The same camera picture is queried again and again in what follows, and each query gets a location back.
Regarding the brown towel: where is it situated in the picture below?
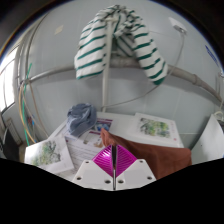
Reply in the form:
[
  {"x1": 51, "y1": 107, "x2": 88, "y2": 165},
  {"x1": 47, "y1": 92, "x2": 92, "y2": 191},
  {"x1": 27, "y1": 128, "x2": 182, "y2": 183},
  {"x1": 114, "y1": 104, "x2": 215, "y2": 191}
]
[{"x1": 99, "y1": 127, "x2": 193, "y2": 181}]

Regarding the paper sheet with colourful pictures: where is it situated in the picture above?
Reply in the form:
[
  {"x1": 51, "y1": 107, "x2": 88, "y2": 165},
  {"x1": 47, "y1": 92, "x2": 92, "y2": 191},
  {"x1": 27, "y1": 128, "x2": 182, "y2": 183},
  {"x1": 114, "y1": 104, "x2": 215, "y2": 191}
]
[{"x1": 87, "y1": 112, "x2": 135, "y2": 148}]

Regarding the white board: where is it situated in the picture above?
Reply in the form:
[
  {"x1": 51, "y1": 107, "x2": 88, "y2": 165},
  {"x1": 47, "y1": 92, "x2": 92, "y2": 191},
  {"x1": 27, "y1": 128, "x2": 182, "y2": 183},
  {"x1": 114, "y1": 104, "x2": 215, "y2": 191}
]
[{"x1": 190, "y1": 113, "x2": 224, "y2": 165}]

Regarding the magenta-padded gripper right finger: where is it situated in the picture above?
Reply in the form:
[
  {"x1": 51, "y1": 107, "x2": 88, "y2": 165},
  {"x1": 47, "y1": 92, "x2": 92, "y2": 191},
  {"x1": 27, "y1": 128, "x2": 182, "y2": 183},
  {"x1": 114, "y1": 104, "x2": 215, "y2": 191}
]
[{"x1": 114, "y1": 144, "x2": 157, "y2": 191}]

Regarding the green-white striped cloth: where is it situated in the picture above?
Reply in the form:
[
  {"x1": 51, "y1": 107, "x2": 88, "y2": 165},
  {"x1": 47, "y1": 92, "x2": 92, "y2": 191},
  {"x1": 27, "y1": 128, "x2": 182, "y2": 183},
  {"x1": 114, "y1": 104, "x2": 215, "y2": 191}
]
[{"x1": 73, "y1": 4, "x2": 169, "y2": 86}]

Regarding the white vertical pipe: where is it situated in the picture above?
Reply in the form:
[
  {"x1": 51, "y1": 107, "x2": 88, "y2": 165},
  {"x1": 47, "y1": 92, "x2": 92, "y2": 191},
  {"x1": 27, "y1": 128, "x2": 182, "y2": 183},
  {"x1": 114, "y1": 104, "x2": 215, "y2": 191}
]
[{"x1": 100, "y1": 16, "x2": 116, "y2": 113}]

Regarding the green hose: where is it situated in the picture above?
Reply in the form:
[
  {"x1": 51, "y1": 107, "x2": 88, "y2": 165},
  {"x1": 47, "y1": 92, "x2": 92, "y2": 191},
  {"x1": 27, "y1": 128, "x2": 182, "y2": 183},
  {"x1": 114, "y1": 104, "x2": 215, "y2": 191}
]
[{"x1": 21, "y1": 63, "x2": 35, "y2": 148}]

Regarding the blue-grey crumpled cloth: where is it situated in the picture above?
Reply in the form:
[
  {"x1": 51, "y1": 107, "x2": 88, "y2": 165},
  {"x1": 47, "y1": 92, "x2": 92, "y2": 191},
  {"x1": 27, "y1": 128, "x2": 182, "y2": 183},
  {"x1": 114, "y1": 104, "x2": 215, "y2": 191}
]
[{"x1": 65, "y1": 102, "x2": 98, "y2": 138}]

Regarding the printed text paper sheet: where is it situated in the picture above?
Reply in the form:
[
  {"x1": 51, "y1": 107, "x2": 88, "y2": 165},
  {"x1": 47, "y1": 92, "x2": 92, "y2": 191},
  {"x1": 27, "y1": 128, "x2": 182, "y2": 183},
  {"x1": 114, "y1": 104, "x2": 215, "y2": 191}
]
[{"x1": 64, "y1": 128, "x2": 108, "y2": 163}]

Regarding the window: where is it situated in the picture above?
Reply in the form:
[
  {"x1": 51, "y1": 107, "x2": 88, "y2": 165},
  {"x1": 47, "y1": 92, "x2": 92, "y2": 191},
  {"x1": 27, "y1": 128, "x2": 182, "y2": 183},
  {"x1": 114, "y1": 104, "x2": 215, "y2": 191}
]
[{"x1": 0, "y1": 46, "x2": 20, "y2": 113}]

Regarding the thin grey cable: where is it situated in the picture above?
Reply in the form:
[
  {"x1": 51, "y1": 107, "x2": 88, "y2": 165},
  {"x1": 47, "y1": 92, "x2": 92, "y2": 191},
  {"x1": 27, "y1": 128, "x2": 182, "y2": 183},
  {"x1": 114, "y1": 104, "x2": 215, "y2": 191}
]
[{"x1": 101, "y1": 31, "x2": 186, "y2": 110}]

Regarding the grey horizontal pipe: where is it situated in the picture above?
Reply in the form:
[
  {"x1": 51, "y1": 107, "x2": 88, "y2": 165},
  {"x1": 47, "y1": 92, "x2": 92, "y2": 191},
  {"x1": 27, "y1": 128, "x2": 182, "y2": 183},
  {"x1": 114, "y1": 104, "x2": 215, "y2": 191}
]
[{"x1": 19, "y1": 56, "x2": 224, "y2": 103}]

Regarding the white wall box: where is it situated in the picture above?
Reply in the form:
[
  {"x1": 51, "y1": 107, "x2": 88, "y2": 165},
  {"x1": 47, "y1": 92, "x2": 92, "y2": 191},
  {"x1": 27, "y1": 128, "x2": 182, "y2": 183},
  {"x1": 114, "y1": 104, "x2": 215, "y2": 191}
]
[{"x1": 168, "y1": 16, "x2": 188, "y2": 35}]

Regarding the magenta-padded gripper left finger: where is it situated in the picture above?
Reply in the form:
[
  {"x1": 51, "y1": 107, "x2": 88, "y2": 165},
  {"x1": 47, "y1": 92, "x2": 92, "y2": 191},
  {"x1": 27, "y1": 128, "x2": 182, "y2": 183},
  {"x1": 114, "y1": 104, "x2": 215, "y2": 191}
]
[{"x1": 71, "y1": 144, "x2": 116, "y2": 191}]

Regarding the paper sheet with green picture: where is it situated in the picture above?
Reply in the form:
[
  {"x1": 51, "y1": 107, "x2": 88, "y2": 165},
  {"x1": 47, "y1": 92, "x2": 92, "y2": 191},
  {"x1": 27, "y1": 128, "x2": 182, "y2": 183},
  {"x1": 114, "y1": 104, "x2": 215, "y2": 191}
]
[
  {"x1": 23, "y1": 134, "x2": 75, "y2": 175},
  {"x1": 128, "y1": 112, "x2": 185, "y2": 149}
]

